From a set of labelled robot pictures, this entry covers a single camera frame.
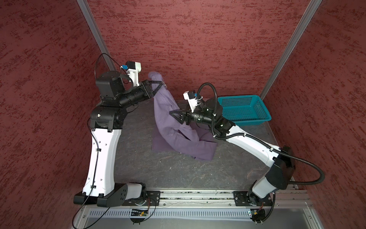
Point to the black mounting plate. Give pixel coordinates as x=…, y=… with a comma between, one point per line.
x=148, y=198
x=241, y=198

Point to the right aluminium corner post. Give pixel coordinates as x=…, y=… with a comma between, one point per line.
x=297, y=34

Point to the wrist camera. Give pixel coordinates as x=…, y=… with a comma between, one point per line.
x=132, y=69
x=191, y=97

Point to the teal plastic basket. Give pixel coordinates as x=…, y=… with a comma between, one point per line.
x=244, y=110

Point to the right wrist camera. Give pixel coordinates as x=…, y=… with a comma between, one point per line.
x=191, y=97

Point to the left aluminium corner post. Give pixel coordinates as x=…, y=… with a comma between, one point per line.
x=87, y=13

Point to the white slotted cable duct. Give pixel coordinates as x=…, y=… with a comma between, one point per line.
x=202, y=214

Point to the aluminium corner post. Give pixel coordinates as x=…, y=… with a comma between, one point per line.
x=87, y=13
x=297, y=34

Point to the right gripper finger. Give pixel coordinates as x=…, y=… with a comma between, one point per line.
x=177, y=112
x=179, y=117

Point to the right small circuit board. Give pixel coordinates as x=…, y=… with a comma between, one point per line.
x=258, y=215

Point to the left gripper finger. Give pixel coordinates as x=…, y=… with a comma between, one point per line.
x=159, y=83
x=155, y=91

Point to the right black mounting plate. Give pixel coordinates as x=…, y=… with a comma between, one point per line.
x=241, y=198

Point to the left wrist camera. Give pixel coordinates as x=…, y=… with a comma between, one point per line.
x=132, y=69

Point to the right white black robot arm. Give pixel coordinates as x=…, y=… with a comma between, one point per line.
x=281, y=166

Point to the purple trousers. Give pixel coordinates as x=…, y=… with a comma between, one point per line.
x=170, y=135

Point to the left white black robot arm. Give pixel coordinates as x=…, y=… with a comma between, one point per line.
x=117, y=92

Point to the small circuit board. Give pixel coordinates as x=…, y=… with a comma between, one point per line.
x=258, y=215
x=139, y=213

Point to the left small circuit board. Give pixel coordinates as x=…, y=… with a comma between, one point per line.
x=139, y=213

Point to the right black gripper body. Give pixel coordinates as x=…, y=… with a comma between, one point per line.
x=201, y=117

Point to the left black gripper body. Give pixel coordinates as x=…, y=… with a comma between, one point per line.
x=136, y=94

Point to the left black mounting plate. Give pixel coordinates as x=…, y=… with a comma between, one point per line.
x=148, y=198

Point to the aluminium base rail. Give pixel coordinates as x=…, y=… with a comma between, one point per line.
x=223, y=199

